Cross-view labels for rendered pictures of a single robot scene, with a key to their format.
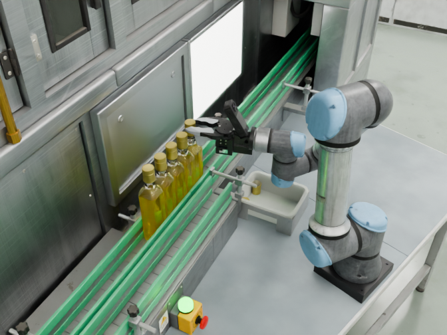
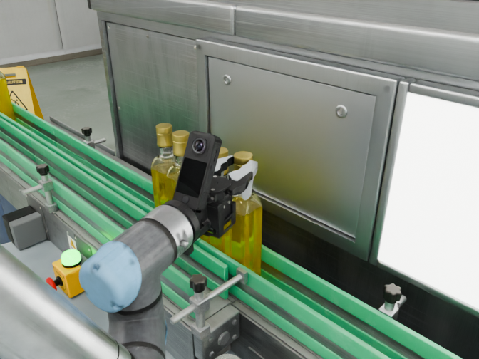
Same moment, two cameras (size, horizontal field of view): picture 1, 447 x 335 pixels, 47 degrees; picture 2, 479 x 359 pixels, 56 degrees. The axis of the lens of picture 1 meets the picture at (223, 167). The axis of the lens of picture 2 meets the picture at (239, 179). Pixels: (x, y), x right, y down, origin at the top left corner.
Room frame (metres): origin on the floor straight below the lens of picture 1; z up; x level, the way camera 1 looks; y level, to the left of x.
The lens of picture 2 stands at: (1.53, -0.59, 1.50)
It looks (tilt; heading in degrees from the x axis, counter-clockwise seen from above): 28 degrees down; 108
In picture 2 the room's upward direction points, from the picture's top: straight up
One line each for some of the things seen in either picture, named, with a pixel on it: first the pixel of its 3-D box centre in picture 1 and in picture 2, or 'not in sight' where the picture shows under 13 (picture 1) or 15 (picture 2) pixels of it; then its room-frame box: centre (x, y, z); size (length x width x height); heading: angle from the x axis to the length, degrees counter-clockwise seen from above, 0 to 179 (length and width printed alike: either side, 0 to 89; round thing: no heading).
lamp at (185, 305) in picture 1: (185, 304); (70, 257); (0.88, 0.11, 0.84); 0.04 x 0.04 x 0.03
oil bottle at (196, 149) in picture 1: (191, 167); (242, 239); (1.31, 0.10, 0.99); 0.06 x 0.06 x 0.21; 63
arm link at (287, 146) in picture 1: (287, 143); (128, 266); (1.25, -0.19, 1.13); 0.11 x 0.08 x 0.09; 78
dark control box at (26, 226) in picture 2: not in sight; (24, 227); (0.63, 0.23, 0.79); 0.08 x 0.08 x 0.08; 63
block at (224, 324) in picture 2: (227, 200); (218, 333); (1.30, -0.02, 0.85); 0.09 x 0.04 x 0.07; 63
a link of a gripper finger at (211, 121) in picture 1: (203, 127); (246, 183); (1.33, 0.06, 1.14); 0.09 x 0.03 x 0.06; 70
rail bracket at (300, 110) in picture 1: (300, 100); not in sight; (1.86, -0.32, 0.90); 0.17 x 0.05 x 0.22; 63
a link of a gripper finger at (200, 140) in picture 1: (199, 137); (219, 176); (1.27, 0.07, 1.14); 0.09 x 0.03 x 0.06; 87
